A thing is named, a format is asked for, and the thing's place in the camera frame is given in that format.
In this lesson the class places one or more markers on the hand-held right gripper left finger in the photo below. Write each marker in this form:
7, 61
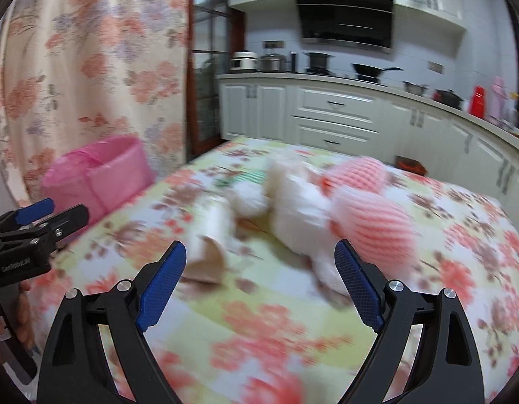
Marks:
160, 290

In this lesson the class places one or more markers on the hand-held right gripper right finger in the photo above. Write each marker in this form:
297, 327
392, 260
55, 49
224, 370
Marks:
360, 286

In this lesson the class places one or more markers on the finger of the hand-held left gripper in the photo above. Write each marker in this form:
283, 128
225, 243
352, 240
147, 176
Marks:
32, 211
63, 225

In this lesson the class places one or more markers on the pink foam fruit net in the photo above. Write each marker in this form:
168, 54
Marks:
377, 227
356, 174

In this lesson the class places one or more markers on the pink trash bin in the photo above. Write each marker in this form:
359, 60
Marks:
112, 176

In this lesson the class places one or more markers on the cardboard paper roll tube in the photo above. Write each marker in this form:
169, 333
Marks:
211, 244

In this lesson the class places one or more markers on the person's left hand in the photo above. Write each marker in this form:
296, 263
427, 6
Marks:
24, 315

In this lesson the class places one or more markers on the white foam sheet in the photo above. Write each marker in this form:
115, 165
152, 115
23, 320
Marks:
297, 223

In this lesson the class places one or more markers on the floral tablecloth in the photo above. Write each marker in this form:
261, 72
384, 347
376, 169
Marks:
251, 328

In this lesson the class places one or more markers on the crumpled white tissue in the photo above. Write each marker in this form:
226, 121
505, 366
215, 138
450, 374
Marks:
251, 200

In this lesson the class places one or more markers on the dark bin red liner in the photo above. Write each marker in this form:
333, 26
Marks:
411, 165

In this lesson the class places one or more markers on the white cabinet drawer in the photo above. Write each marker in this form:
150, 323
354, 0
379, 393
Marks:
337, 103
335, 134

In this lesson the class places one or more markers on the floral curtain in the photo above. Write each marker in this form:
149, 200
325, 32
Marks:
95, 71

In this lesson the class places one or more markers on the white lower cabinets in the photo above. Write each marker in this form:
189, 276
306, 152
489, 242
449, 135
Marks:
432, 134

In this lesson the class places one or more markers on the steel bowl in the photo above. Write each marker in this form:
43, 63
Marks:
415, 88

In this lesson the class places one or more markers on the red black casserole pot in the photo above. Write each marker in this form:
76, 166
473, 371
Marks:
448, 99

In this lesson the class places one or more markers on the gas stove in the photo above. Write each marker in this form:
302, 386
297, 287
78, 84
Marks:
343, 76

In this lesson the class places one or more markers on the wooden glass door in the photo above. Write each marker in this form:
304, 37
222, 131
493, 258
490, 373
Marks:
211, 71

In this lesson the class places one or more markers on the black wok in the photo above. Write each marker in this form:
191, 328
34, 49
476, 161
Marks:
368, 70

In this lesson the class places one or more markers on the red thermos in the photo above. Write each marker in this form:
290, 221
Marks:
478, 103

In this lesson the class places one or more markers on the black cooking pot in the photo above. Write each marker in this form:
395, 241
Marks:
318, 61

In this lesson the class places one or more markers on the pink thermos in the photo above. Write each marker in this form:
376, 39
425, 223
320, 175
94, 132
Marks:
499, 101

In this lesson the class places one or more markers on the black bottle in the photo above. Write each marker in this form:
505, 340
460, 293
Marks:
293, 63

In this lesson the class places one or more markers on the silver pressure cooker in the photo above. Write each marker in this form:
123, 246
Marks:
273, 64

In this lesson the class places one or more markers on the white rice cooker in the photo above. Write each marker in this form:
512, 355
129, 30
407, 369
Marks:
243, 62

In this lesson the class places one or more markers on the black range hood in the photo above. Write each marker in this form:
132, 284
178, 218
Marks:
345, 17

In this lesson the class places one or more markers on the single wall socket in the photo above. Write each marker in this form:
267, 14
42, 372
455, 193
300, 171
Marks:
435, 65

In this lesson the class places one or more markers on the double wall socket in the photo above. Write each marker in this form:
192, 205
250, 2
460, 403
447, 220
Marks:
273, 44

